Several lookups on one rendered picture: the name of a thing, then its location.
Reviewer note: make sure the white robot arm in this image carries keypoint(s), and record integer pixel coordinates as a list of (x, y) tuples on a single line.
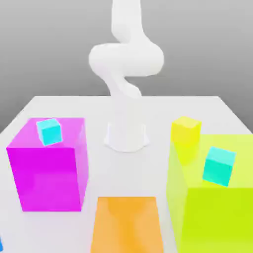
[(126, 59)]

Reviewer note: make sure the small yellow cube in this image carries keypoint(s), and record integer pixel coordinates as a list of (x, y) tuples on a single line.
[(184, 136)]

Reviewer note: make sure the small cyan cube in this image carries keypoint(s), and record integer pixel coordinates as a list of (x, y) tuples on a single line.
[(50, 133)]

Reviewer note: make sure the small turquoise cube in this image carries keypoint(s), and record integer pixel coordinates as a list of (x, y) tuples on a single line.
[(217, 170)]

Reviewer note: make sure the large magenta box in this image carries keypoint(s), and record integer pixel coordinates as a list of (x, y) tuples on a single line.
[(45, 177)]

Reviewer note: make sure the large orange box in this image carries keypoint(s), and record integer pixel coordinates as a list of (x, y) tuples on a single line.
[(127, 225)]

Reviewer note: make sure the large lime box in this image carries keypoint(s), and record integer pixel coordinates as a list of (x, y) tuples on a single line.
[(215, 217)]

